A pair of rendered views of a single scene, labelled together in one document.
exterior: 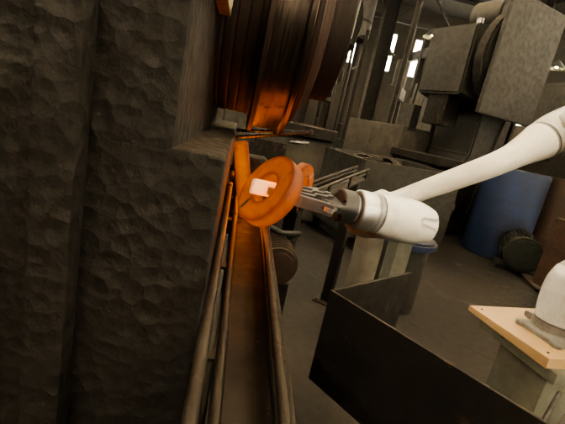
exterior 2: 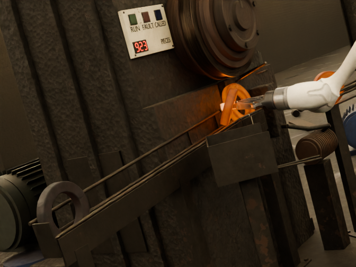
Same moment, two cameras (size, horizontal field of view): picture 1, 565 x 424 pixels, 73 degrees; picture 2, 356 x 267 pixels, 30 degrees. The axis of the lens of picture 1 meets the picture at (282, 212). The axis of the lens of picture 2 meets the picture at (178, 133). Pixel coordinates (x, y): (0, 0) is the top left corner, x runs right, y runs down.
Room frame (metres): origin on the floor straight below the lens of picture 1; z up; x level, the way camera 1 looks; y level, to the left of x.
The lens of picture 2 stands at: (-1.24, -1.74, 1.03)
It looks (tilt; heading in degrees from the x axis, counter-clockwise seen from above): 7 degrees down; 46
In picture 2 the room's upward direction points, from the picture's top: 15 degrees counter-clockwise
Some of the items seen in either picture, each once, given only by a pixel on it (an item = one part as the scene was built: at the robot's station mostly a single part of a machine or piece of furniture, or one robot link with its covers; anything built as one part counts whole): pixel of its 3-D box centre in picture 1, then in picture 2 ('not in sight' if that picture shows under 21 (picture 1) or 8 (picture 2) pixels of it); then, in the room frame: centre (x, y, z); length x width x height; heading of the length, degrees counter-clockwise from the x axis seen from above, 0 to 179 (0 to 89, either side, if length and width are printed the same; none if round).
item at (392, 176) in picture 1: (377, 197); not in sight; (3.50, -0.83, 0.39); 1.03 x 0.83 x 0.77; 114
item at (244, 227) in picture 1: (245, 223); not in sight; (0.91, 0.08, 0.66); 0.19 x 0.07 x 0.01; 9
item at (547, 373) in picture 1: (549, 349); not in sight; (1.24, -1.02, 0.33); 0.32 x 0.32 x 0.04; 16
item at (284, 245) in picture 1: (264, 308); (327, 188); (1.23, -0.01, 0.27); 0.22 x 0.13 x 0.53; 9
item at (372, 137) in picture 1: (377, 165); not in sight; (5.22, -1.12, 0.55); 1.10 x 0.53 x 1.10; 29
